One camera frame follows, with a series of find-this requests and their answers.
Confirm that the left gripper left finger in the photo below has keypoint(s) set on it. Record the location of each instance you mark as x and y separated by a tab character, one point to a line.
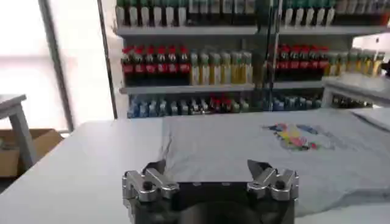
149	185

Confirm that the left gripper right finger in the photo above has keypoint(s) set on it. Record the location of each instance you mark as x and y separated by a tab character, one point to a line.
274	184

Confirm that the brown cardboard box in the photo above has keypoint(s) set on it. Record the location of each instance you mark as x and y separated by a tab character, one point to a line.
45	141

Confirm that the shelf rack with bottles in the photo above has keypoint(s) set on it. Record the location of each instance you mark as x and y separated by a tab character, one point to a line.
304	61
189	67

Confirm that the white desk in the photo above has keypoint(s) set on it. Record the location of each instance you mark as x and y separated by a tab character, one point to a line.
356	85

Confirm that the thin black pole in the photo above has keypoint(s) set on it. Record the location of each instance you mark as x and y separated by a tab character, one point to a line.
107	61

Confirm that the white side table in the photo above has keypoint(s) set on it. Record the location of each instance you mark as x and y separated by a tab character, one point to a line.
18	121

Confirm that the grey window frame post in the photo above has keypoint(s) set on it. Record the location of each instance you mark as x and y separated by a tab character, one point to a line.
58	70

